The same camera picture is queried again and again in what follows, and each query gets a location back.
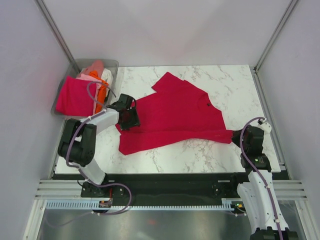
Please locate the folded magenta t shirt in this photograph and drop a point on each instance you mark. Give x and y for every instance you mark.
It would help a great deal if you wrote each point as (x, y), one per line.
(73, 98)

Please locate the light pink t shirt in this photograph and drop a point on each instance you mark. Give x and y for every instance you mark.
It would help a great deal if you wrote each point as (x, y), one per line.
(92, 79)

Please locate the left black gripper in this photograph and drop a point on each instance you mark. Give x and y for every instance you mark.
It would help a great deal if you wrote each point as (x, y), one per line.
(134, 121)

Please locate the clear plastic bin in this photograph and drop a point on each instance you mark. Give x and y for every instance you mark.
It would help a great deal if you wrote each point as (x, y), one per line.
(110, 64)

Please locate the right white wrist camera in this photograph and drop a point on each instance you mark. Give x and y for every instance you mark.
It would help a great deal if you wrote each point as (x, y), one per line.
(264, 125)

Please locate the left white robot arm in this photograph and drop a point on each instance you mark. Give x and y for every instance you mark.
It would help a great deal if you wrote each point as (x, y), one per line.
(78, 141)

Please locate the red t shirt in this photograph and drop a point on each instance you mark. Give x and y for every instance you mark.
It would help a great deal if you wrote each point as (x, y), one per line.
(176, 111)

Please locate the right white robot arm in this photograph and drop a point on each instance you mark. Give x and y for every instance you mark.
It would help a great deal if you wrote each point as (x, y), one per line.
(258, 193)

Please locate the salmon pink t shirt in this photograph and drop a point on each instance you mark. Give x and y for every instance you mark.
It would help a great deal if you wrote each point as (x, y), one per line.
(97, 66)

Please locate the white slotted cable duct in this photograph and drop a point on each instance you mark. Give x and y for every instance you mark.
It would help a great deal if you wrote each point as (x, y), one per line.
(101, 204)

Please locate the orange t shirt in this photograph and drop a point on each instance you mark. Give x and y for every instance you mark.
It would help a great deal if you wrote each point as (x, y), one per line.
(102, 93)

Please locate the white t shirt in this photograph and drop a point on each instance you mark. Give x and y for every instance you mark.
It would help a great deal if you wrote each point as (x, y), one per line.
(107, 76)

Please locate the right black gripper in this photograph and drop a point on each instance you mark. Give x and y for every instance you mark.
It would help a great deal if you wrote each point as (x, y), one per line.
(235, 137)

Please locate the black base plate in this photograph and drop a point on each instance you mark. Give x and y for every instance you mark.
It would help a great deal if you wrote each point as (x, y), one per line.
(172, 188)

